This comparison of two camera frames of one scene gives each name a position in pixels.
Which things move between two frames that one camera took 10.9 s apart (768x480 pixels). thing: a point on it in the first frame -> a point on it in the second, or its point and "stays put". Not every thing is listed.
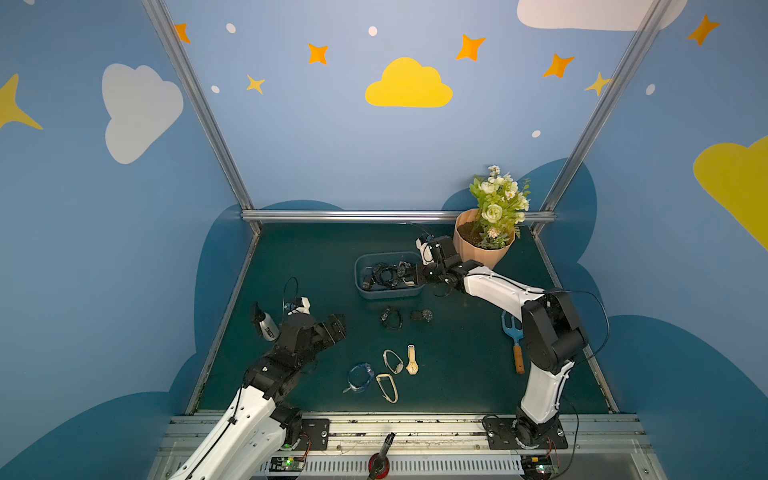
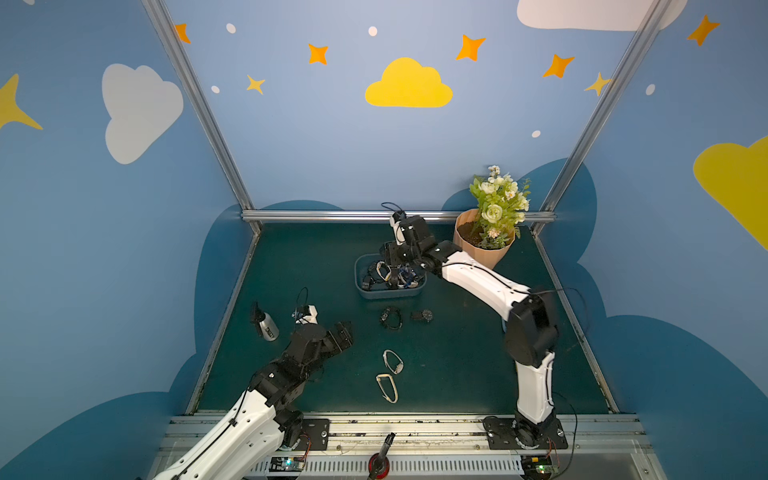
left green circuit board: x=287 y=464 stays put
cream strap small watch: x=412 y=366 -> x=378 y=269
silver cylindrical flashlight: x=266 y=325 stays put
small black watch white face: x=368 y=282 stays put
